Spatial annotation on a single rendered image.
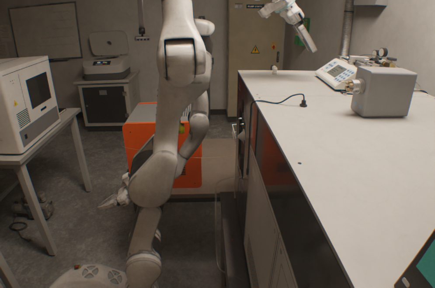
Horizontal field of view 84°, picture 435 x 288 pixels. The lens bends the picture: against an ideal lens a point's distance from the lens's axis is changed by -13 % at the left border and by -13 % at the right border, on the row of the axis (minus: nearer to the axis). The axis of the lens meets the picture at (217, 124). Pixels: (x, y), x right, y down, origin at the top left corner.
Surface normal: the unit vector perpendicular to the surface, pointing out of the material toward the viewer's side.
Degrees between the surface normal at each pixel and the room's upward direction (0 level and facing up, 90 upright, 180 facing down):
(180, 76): 116
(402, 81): 90
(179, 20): 61
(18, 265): 0
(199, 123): 88
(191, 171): 90
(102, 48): 105
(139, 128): 90
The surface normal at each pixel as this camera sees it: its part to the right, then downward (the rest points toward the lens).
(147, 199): 0.19, 0.39
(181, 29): 0.18, -0.16
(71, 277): 0.00, -0.92
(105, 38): 0.04, 0.61
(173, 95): 0.29, 0.59
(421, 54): -1.00, 0.02
